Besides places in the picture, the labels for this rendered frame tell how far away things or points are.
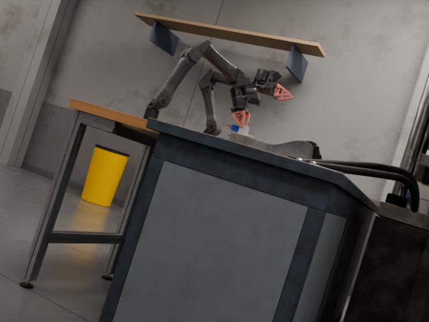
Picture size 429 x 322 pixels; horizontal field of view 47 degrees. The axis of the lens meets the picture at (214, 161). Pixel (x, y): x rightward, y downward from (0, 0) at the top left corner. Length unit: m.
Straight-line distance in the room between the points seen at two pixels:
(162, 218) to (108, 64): 4.71
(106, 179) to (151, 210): 3.62
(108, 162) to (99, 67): 1.52
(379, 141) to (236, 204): 3.36
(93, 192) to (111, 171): 0.29
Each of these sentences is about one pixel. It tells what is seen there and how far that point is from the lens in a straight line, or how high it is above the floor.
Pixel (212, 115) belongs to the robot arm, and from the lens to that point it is 2.78.
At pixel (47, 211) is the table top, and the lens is 2.18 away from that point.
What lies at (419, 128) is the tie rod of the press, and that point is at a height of 1.13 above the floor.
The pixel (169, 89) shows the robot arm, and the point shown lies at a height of 0.98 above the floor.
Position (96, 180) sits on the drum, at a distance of 5.37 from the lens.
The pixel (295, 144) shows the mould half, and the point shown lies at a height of 0.91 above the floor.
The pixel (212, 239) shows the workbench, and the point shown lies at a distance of 1.66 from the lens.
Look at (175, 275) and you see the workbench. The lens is 1.71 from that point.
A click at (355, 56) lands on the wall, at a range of 5.14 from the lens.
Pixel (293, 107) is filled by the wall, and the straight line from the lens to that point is 5.12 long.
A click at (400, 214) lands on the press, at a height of 0.75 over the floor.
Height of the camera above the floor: 0.68
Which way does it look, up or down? 1 degrees up
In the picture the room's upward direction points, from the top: 18 degrees clockwise
